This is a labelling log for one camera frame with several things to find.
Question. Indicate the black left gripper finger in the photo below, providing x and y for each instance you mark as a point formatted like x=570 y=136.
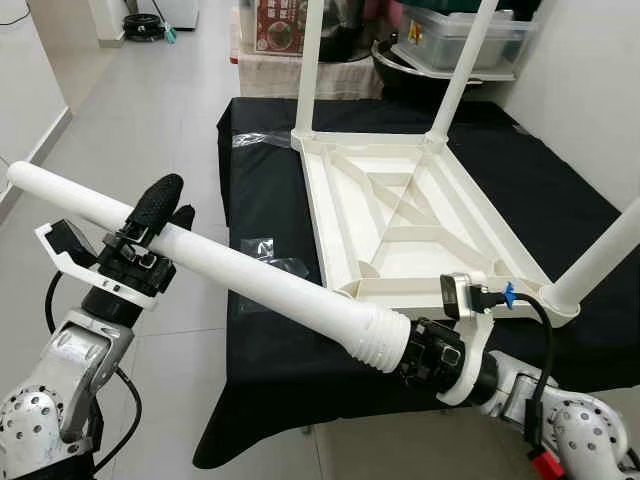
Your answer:
x=155 y=200
x=183 y=215

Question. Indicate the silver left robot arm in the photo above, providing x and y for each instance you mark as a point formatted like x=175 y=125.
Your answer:
x=50 y=390

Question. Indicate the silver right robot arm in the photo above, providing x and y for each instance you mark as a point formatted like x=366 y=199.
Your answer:
x=570 y=430

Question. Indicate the clear tape patch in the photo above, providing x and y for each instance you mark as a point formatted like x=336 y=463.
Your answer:
x=258 y=246

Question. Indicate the white plastic table top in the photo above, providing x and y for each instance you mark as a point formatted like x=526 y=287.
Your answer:
x=420 y=260

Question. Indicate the checked cloth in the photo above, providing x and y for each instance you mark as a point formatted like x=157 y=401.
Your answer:
x=270 y=75

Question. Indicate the black tablecloth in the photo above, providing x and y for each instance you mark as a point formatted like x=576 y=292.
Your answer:
x=270 y=400

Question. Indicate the white appliance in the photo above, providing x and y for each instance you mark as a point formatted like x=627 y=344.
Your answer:
x=178 y=10

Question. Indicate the black bag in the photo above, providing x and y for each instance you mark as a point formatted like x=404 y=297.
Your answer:
x=355 y=30

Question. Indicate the clear box green lid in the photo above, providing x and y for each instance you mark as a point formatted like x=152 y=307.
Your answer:
x=500 y=35

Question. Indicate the metal basin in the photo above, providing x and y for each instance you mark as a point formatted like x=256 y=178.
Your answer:
x=410 y=75

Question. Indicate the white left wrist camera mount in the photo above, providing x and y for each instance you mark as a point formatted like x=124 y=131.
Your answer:
x=68 y=262

